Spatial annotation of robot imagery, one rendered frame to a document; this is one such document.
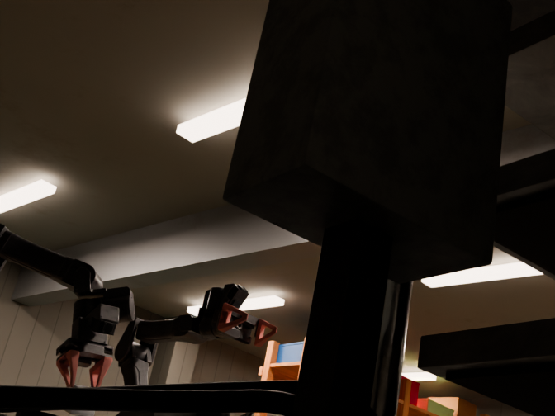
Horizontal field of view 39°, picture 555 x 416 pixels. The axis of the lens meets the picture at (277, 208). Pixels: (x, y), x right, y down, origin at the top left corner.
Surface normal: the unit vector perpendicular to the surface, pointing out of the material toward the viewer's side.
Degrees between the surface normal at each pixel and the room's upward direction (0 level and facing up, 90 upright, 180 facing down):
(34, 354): 90
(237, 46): 180
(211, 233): 90
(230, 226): 90
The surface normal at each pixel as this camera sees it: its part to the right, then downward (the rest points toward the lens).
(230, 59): -0.18, 0.90
